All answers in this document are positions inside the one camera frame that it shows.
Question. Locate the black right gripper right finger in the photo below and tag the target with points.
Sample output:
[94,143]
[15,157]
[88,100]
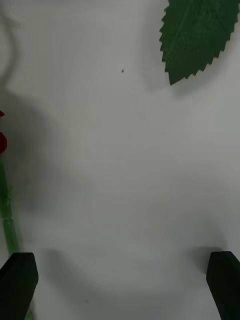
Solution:
[225,287]

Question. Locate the red rose with long stem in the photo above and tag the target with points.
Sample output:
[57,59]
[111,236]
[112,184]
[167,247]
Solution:
[7,225]

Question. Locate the red rose with dark leaves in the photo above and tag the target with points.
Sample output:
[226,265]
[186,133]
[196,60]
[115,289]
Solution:
[197,37]

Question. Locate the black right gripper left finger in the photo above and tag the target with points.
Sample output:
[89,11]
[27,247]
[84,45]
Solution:
[15,287]

